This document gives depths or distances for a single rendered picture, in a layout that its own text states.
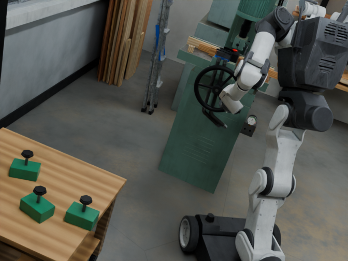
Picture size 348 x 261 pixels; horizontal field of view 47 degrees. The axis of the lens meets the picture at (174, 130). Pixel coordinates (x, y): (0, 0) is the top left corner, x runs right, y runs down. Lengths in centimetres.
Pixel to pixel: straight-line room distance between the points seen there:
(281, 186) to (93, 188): 90
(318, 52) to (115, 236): 143
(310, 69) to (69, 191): 116
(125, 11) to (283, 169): 233
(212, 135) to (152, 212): 65
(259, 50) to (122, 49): 232
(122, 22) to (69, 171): 224
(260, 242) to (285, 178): 35
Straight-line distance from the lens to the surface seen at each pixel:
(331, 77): 195
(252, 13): 255
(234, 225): 242
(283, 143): 202
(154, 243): 238
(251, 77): 177
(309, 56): 186
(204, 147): 276
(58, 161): 189
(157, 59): 349
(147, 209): 258
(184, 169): 288
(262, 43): 182
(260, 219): 213
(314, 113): 183
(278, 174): 203
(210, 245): 225
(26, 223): 158
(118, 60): 398
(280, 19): 188
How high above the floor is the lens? 163
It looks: 27 degrees down
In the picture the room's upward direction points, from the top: 18 degrees clockwise
